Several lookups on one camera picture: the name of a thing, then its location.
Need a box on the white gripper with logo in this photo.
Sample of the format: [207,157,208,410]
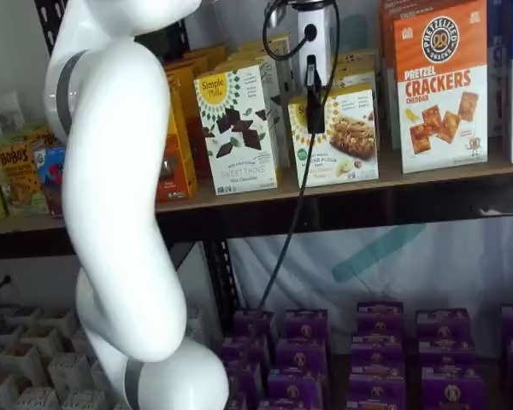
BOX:
[297,7,333,134]

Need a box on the white almond flour bars box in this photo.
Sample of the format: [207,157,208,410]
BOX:
[331,58,377,80]
[335,48,380,69]
[324,70,378,97]

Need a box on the Simple Mills almond cookie box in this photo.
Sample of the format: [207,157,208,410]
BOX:
[287,82,380,190]

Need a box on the white Sweet Thins box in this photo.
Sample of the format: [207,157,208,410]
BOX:
[238,32,294,86]
[192,63,280,196]
[227,49,292,168]

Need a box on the long wooden shelf board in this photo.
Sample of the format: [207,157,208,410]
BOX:
[156,160,513,214]

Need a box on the orange Pretzel Crackers box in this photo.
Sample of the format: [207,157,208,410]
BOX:
[392,0,490,174]
[377,0,402,151]

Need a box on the orange snack box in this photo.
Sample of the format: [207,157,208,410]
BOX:
[163,44,231,120]
[155,71,199,203]

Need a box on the dark navy snack box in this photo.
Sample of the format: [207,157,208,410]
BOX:
[486,0,513,138]

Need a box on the black metal shelf rack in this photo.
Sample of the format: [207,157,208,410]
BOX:
[0,0,513,343]

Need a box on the yellow Bobo's snack box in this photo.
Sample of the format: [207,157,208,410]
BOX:
[0,142,49,217]
[24,126,66,151]

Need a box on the short wooden shelf board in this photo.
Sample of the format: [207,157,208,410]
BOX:
[0,212,76,238]

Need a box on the white backdrop cloth teal print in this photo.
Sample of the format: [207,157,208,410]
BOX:
[183,0,513,358]

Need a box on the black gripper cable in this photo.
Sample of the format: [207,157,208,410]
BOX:
[256,0,341,311]

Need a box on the black power plug cord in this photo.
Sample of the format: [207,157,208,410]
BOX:
[0,272,15,308]

